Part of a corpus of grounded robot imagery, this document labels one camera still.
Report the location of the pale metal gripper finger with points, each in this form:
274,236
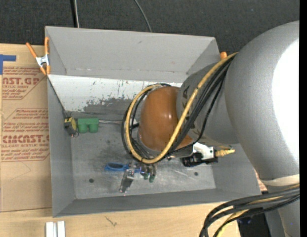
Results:
126,181

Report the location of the grey metal bin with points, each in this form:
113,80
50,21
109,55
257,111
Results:
99,157

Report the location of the green double-cylinder block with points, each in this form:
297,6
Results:
87,125

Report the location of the brown cardboard board, red print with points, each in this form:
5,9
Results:
22,176

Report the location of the black cylinder on white bracket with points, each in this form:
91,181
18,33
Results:
198,157

